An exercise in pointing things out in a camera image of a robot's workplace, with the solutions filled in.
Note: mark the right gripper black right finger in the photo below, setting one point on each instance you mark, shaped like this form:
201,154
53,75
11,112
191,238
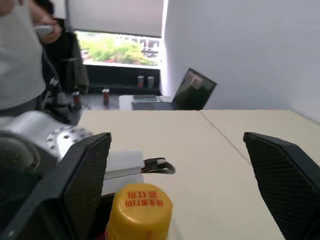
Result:
287,185

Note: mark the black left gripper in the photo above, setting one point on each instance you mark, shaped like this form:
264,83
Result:
106,210

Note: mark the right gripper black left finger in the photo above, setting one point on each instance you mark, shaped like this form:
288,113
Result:
82,180

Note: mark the brown drink bottle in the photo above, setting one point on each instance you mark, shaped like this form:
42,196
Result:
141,212

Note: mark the person's hand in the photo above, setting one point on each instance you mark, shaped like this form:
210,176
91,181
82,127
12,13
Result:
57,28

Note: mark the grey flat pad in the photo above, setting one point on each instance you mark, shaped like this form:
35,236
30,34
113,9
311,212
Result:
147,98

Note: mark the black open laptop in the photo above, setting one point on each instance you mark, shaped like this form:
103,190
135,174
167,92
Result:
195,92

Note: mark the grey tumbler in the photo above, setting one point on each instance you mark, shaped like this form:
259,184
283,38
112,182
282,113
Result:
150,82

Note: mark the black bag with white print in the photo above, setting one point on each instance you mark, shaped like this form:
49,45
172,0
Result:
53,90

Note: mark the black window sill bench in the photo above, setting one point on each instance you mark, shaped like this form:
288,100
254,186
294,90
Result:
117,77

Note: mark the window with green view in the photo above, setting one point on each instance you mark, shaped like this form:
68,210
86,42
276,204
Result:
120,50

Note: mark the person in white shirt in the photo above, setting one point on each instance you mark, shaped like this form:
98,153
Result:
17,62

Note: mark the grey roller blind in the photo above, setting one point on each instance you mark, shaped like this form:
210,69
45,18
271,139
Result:
112,17

